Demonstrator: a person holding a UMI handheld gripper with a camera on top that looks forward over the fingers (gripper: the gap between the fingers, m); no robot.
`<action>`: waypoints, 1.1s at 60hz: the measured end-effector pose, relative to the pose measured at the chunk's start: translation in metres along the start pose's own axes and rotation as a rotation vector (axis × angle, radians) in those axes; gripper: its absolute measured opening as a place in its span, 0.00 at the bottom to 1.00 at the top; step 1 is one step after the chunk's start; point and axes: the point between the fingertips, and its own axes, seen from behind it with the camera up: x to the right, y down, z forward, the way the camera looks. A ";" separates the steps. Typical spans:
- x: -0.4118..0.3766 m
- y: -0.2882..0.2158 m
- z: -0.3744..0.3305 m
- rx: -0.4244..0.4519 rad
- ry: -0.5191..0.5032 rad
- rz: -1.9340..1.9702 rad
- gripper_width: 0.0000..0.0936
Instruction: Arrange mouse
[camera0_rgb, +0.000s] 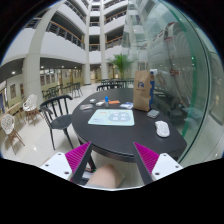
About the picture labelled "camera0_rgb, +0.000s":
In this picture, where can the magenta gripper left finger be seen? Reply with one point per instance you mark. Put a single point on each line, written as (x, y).
(71, 165)

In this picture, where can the light green mouse pad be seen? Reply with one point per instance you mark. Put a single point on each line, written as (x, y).
(112, 117)

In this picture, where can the orange card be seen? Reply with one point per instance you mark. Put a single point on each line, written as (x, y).
(114, 102)

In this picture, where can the blue white packet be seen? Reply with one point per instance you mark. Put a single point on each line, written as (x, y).
(126, 105)

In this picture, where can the black wooden chair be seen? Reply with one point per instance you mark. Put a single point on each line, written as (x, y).
(56, 114)

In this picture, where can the black chair behind table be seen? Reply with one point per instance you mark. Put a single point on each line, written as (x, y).
(108, 87)

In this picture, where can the blue capped small bottle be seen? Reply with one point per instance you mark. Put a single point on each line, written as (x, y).
(106, 102)

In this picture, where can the round black table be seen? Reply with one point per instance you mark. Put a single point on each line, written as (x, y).
(117, 142)

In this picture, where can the white lattice chair back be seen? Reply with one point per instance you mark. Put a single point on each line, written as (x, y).
(30, 107)

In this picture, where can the small white box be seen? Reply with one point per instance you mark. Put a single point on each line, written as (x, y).
(100, 103)

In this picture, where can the white lattice chair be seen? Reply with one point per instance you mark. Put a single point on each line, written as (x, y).
(8, 126)
(30, 107)

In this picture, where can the person's knee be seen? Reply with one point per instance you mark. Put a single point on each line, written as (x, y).
(106, 177)

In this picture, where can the white computer mouse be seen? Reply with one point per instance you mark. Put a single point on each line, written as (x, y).
(162, 129)

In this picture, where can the brown paper bag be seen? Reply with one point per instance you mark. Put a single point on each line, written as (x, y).
(141, 90)

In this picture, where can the grey card on table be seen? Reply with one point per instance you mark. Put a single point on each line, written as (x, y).
(86, 107)

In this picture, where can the white lattice chair front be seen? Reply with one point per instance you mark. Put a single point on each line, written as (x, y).
(8, 126)

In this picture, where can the potted palm plant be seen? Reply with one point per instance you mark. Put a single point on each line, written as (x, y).
(122, 62)

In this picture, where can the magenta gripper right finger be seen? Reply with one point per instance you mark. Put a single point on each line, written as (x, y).
(153, 166)

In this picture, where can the blue carton behind bag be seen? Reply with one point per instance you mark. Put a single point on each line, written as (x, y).
(153, 73)

